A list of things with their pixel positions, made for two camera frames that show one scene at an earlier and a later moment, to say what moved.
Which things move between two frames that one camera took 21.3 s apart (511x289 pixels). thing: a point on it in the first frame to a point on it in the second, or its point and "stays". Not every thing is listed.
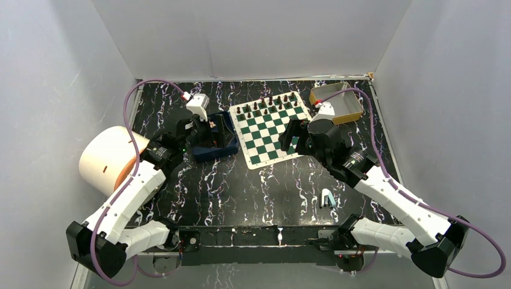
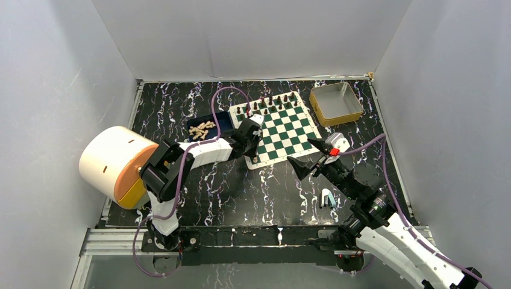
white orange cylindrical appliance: [108, 158] stays
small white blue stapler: [326, 192] stays
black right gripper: [296, 128] to [302, 168]
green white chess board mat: [259, 124] stays
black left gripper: [196, 120] to [253, 152]
